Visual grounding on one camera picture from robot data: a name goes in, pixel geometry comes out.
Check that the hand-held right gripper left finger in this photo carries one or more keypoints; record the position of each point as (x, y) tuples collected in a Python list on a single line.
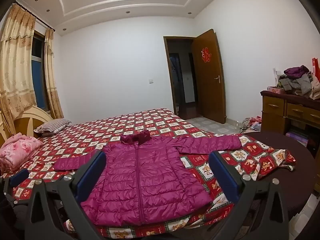
[(92, 176)]

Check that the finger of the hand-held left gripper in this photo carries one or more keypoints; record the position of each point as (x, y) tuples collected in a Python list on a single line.
[(19, 176)]

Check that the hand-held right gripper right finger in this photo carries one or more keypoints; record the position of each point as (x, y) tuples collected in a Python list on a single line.
[(223, 180)]

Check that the magenta puffer jacket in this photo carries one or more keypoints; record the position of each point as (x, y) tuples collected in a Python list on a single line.
[(150, 180)]

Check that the clothes heap on floor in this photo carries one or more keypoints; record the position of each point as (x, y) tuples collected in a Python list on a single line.
[(251, 125)]

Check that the grey clothes pile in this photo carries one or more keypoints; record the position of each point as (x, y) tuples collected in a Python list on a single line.
[(300, 86)]

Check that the pink folded quilt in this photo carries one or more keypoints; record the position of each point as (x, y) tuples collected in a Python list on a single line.
[(18, 152)]

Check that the wooden bed headboard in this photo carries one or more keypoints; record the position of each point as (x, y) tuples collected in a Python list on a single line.
[(25, 122)]

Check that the striped pillow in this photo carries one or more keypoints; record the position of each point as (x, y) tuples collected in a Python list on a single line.
[(51, 127)]

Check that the dark brown round cover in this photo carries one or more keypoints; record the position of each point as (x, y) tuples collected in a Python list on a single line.
[(287, 180)]

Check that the wooden dresser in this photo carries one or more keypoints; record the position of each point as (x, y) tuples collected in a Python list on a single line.
[(273, 115)]

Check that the red bear-print bed blanket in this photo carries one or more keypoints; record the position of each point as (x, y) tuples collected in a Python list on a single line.
[(162, 122)]

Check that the brown wooden door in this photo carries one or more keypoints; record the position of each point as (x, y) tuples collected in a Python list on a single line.
[(210, 97)]

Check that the purple storage box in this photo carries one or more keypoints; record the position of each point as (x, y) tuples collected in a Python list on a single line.
[(297, 136)]

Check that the window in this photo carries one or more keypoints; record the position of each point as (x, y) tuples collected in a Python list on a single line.
[(38, 80)]

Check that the narrow beige floral curtain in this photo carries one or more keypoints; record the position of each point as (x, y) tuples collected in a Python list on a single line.
[(52, 80)]

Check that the pink box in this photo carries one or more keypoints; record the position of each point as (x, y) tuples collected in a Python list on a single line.
[(275, 90)]

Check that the wide beige floral curtain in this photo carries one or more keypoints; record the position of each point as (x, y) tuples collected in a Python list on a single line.
[(16, 67)]

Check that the white box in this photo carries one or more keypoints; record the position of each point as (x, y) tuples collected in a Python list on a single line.
[(277, 76)]

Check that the red paper door decoration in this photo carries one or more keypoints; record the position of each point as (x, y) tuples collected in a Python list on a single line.
[(205, 54)]

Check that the purple garment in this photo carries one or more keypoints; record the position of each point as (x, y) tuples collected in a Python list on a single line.
[(296, 71)]

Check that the red bag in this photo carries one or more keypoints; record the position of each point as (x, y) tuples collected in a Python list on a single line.
[(316, 67)]

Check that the dark curtain rod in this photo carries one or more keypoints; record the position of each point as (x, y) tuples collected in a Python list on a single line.
[(40, 18)]

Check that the brown door frame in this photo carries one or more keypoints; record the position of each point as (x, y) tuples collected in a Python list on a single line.
[(168, 67)]

